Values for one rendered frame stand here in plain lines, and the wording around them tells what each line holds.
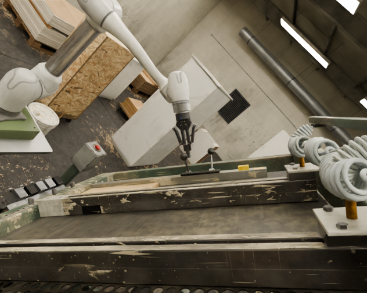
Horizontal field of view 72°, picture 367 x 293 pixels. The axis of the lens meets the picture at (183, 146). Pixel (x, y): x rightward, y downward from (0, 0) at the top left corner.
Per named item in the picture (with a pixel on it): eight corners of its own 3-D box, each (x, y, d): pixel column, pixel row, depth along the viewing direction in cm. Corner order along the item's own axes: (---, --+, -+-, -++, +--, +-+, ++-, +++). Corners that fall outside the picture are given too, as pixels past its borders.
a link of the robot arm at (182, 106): (175, 103, 138) (176, 114, 138) (169, 102, 129) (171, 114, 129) (190, 100, 135) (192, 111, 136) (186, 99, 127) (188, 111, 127)
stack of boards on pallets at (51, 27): (101, 56, 641) (118, 36, 624) (123, 86, 616) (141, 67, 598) (1, 3, 413) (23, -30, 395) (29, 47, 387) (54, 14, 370)
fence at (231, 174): (97, 189, 149) (96, 182, 149) (266, 174, 123) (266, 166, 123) (92, 191, 144) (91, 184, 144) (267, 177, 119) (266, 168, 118)
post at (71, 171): (20, 220, 196) (79, 160, 176) (24, 227, 196) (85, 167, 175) (13, 224, 190) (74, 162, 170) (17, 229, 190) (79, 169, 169)
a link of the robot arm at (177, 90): (193, 99, 128) (187, 102, 141) (188, 67, 127) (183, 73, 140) (172, 101, 126) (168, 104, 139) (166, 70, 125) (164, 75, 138)
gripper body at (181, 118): (191, 111, 135) (194, 128, 136) (176, 113, 137) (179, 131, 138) (188, 111, 128) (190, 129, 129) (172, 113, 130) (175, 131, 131)
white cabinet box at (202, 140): (185, 147, 672) (205, 129, 653) (198, 164, 658) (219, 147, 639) (178, 146, 630) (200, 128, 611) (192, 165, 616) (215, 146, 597)
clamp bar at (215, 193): (54, 210, 116) (43, 158, 114) (349, 190, 84) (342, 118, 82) (36, 218, 106) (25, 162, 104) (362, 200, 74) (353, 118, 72)
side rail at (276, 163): (120, 187, 173) (117, 171, 173) (293, 172, 144) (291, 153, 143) (115, 189, 168) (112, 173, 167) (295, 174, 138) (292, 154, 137)
